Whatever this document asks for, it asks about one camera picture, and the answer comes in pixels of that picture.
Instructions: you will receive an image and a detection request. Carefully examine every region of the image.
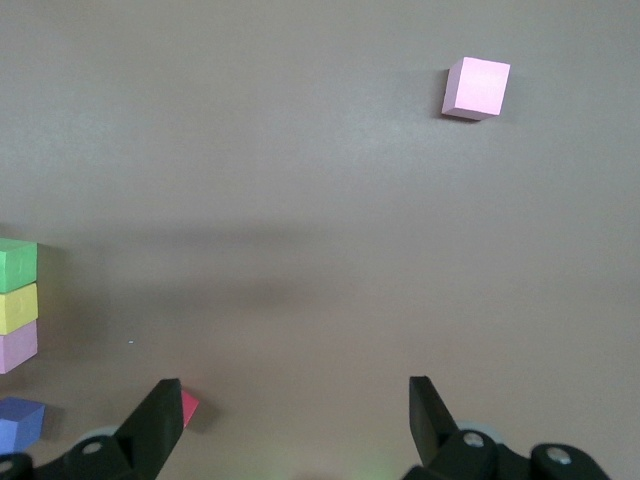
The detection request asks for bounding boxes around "pink foam cube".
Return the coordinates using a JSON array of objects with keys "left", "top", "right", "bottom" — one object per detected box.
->
[
  {"left": 0, "top": 319, "right": 39, "bottom": 375},
  {"left": 441, "top": 55, "right": 512, "bottom": 122}
]

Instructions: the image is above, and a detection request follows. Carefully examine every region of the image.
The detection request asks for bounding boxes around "red foam cube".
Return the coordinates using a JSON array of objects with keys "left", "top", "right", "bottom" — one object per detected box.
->
[{"left": 179, "top": 389, "right": 201, "bottom": 430}]

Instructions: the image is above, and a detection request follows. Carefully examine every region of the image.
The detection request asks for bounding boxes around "yellow foam cube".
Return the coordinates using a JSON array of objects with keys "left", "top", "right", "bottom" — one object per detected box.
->
[{"left": 0, "top": 282, "right": 40, "bottom": 336}]

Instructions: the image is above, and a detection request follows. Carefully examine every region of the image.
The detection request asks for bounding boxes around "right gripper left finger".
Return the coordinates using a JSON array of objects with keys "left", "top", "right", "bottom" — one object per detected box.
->
[{"left": 0, "top": 378, "right": 185, "bottom": 480}]

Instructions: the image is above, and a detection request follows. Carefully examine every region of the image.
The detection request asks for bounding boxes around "green foam cube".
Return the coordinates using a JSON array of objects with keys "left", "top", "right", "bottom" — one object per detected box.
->
[{"left": 0, "top": 237, "right": 39, "bottom": 294}]

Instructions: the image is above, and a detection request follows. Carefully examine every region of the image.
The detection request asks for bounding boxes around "purple foam cube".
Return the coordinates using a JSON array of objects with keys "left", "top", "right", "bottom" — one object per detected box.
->
[{"left": 0, "top": 396, "right": 47, "bottom": 454}]

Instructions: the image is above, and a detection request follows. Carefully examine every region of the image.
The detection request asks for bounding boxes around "brown table cover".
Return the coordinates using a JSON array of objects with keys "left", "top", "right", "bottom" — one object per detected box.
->
[{"left": 0, "top": 0, "right": 640, "bottom": 480}]

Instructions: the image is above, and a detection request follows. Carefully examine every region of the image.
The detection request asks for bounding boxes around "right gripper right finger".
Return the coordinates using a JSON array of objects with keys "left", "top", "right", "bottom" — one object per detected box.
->
[{"left": 404, "top": 375, "right": 609, "bottom": 480}]

